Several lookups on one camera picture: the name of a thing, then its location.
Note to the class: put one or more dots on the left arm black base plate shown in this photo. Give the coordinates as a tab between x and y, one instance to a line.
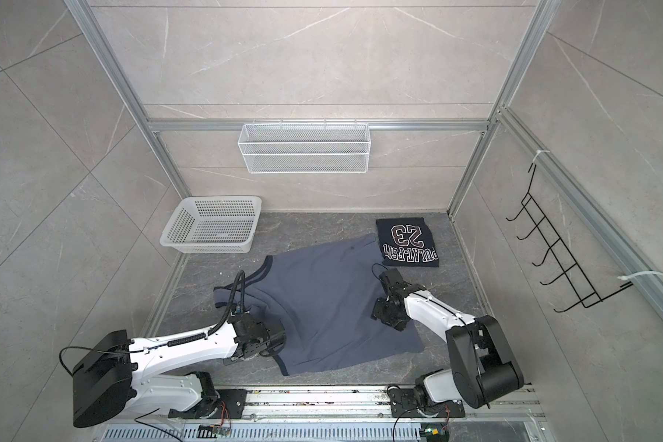
227	404

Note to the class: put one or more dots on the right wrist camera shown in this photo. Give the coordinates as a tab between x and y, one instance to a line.
395	286

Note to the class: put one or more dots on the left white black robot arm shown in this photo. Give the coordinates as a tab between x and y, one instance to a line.
122	375

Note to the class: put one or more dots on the white wire mesh wall basket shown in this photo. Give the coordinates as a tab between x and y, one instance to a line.
305	148

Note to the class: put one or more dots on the navy tank top red trim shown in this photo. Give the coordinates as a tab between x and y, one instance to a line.
406	242

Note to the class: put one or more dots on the black wire hook rack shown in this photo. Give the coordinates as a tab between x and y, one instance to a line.
557	250

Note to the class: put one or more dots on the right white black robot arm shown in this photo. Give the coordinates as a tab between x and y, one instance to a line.
482	366

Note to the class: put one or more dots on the white plastic laundry basket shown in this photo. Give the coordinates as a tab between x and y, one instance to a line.
213	225

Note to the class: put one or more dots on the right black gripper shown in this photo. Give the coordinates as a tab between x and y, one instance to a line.
378	311

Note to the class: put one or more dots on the white zip tie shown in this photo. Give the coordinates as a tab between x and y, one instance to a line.
538	153
632	276

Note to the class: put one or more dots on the white zip tie upper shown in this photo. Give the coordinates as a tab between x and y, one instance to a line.
538	153

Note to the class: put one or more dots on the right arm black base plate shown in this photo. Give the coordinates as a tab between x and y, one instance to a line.
409	403

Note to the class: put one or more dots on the small circuit board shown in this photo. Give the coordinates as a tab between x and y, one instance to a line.
212	431

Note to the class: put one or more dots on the white slotted cable duct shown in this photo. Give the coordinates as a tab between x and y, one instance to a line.
272	432

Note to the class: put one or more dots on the white zip tie lower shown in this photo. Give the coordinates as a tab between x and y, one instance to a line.
632	276

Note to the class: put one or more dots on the aluminium frame profiles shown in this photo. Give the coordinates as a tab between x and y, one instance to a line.
613	239

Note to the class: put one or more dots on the aluminium mounting rail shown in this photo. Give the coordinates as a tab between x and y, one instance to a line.
345	402

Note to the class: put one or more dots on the grey blue tank top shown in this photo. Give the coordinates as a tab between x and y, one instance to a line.
324	296

